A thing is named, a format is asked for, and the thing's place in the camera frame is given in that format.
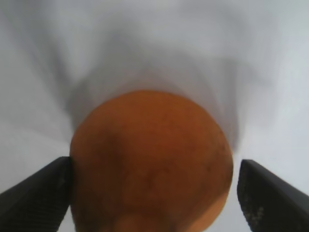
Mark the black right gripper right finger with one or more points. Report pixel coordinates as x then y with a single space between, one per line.
272 200

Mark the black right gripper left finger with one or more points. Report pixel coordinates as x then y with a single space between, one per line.
33 200

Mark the bumpy orange fruit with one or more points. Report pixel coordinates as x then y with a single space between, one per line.
152 164

